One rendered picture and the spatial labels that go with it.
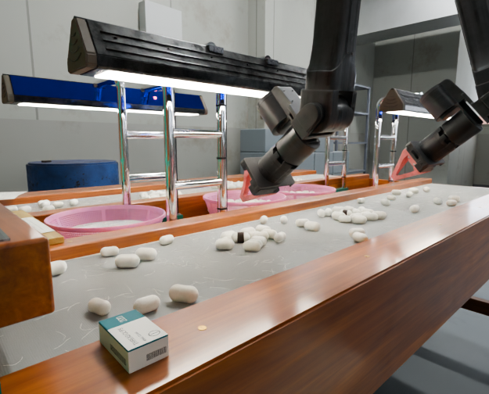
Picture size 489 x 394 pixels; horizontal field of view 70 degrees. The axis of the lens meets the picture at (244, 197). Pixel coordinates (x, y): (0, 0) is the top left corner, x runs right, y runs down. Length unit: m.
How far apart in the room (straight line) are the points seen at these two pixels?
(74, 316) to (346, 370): 0.34
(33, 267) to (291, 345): 0.25
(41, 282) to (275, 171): 0.40
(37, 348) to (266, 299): 0.24
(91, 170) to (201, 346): 2.01
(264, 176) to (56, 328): 0.39
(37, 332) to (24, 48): 2.73
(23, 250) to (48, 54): 2.81
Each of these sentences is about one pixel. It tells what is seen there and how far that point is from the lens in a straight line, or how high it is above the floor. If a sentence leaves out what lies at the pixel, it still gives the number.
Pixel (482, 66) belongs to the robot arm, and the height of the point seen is 1.08.
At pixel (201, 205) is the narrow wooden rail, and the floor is 0.73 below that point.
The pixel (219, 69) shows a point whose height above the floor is 1.07.
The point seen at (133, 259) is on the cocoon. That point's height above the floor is 0.76.
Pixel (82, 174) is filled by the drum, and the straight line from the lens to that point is 2.28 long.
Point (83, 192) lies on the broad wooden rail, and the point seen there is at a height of 0.76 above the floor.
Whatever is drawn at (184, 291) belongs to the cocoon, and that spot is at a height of 0.76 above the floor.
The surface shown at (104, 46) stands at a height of 1.07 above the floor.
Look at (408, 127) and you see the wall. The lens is 6.84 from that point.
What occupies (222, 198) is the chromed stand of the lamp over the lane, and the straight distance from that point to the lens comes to 0.90.
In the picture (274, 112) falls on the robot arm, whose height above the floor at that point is 0.99.
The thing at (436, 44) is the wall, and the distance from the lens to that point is 6.91.
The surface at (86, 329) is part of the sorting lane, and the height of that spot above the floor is 0.74.
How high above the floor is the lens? 0.94
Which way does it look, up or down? 9 degrees down
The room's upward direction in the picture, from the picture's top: straight up
